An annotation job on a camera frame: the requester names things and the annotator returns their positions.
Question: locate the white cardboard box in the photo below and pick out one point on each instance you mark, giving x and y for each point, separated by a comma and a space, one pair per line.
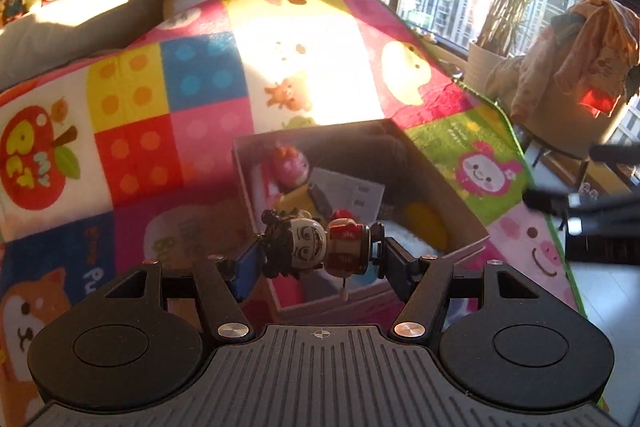
372, 171

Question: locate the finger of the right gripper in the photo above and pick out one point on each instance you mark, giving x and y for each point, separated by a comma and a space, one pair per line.
550, 203
616, 154

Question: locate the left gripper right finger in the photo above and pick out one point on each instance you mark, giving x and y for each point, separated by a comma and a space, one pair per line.
421, 284

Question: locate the yellow pink cupcake toy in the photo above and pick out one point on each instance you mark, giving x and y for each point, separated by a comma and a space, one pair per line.
302, 198

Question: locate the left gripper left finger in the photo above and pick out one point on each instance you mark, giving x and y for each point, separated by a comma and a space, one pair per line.
221, 284

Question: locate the round table with legs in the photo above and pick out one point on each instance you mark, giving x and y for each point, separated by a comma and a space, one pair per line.
570, 130

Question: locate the white battery charger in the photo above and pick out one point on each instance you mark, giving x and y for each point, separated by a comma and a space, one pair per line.
362, 198

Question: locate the colourful cartoon play mat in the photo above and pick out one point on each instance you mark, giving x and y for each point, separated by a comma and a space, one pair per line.
127, 157

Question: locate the pink pig figurine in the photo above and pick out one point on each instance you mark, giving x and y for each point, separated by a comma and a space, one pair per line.
290, 166

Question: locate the black-haired red doll figurine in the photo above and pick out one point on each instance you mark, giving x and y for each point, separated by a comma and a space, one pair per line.
295, 244

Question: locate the yellow ribbed corn toy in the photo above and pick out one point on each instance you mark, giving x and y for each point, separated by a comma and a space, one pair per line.
425, 222

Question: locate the blue packet in box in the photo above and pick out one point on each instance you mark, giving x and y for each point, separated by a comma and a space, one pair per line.
415, 246

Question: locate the grey sofa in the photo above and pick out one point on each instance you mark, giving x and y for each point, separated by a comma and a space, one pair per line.
66, 31

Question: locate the pink patterned clothes pile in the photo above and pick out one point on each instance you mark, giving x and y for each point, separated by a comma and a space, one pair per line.
587, 51

